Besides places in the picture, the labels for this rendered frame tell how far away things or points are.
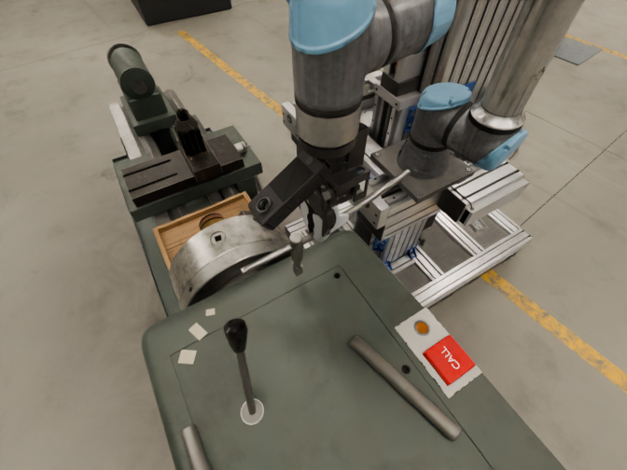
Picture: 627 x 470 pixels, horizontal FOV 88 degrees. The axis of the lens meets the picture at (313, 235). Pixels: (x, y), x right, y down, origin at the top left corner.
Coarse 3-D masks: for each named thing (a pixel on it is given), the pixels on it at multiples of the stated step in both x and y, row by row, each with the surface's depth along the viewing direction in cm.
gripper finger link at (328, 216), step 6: (324, 204) 44; (324, 210) 44; (330, 210) 44; (324, 216) 45; (330, 216) 45; (324, 222) 46; (330, 222) 46; (324, 228) 48; (330, 228) 47; (324, 234) 49
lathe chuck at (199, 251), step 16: (224, 224) 74; (240, 224) 75; (256, 224) 77; (192, 240) 73; (208, 240) 72; (240, 240) 71; (256, 240) 72; (288, 240) 84; (176, 256) 74; (192, 256) 71; (208, 256) 69; (176, 272) 73; (192, 272) 70; (176, 288) 74
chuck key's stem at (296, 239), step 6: (294, 234) 53; (300, 234) 53; (294, 240) 52; (300, 240) 52; (294, 246) 53; (300, 246) 53; (294, 252) 54; (300, 252) 54; (294, 258) 56; (300, 258) 56; (294, 264) 58; (300, 264) 59; (294, 270) 61; (300, 270) 60
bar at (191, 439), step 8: (192, 424) 47; (184, 432) 46; (192, 432) 46; (184, 440) 46; (192, 440) 46; (200, 440) 46; (192, 448) 45; (200, 448) 46; (192, 456) 45; (200, 456) 45; (192, 464) 44; (200, 464) 44; (208, 464) 45
